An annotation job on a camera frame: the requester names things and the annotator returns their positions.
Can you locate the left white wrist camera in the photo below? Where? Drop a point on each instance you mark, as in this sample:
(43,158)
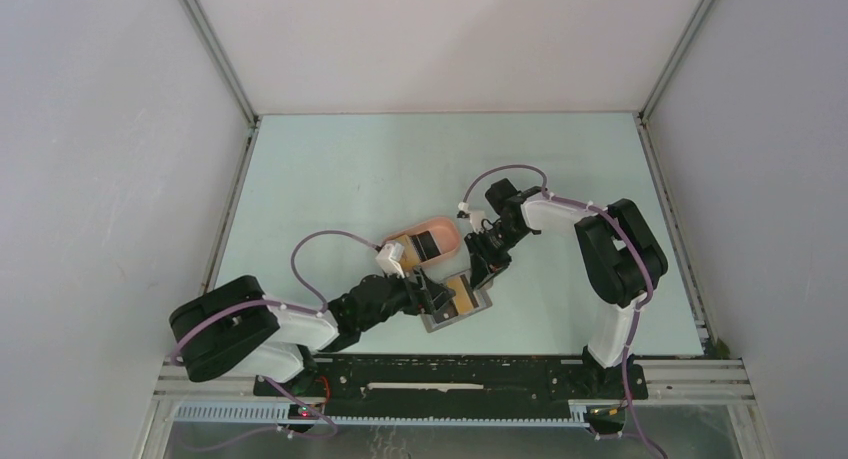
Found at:
(388,259)

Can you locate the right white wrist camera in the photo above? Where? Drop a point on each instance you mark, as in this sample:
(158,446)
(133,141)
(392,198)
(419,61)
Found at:
(474,217)

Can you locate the grey card holder wallet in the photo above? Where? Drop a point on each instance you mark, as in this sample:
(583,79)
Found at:
(464,303)

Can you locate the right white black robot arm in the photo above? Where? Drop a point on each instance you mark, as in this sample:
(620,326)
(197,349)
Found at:
(622,258)

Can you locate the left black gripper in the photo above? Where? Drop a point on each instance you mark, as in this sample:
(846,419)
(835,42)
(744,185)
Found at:
(438,293)

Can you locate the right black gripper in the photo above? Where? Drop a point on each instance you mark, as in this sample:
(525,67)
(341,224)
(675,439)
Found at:
(474,242)

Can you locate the yellow credit card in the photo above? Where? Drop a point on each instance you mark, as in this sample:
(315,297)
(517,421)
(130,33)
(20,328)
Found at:
(410,257)

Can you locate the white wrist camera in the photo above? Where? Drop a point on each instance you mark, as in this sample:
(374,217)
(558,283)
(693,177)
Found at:
(388,259)
(474,217)

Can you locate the black credit card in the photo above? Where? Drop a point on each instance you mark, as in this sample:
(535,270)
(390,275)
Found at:
(426,246)

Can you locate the aluminium frame rail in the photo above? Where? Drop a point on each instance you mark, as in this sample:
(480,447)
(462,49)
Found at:
(668,382)

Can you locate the left controller board red led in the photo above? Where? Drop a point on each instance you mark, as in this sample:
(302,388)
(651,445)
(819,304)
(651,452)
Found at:
(310,412)

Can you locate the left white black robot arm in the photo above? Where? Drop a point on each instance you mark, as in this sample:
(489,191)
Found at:
(237,327)

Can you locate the right controller board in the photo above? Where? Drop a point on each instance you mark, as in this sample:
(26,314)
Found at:
(606,414)

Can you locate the pink oval tray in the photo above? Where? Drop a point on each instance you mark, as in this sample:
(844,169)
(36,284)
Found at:
(445,232)

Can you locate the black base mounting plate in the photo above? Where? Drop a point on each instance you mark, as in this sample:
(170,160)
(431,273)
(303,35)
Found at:
(464,387)

